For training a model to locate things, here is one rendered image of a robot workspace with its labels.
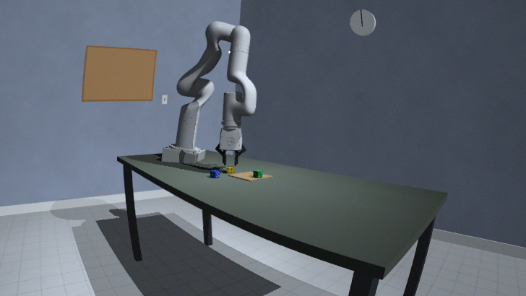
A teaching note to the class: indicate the green die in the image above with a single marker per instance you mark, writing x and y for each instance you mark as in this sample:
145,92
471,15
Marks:
257,174

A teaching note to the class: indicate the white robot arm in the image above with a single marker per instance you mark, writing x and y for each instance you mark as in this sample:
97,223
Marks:
191,85

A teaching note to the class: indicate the tan flat mat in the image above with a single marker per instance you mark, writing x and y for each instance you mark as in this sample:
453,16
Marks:
248,176

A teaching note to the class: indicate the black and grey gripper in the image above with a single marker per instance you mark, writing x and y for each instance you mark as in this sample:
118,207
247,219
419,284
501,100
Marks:
231,140

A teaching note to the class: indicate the blue die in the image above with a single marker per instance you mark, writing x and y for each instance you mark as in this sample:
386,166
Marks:
214,173

